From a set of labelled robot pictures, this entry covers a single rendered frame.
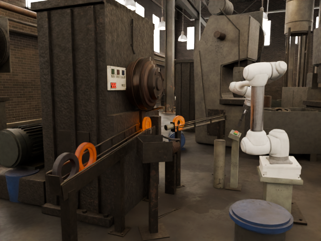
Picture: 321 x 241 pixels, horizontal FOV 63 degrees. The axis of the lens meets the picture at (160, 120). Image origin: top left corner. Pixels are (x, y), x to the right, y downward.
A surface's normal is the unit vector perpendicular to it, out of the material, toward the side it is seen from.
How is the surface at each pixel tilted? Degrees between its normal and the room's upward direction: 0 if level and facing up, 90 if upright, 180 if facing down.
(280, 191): 90
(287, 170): 90
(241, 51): 90
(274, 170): 90
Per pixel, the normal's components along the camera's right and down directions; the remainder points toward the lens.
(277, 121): -0.10, 0.12
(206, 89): -0.57, 0.10
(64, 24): -0.35, 0.11
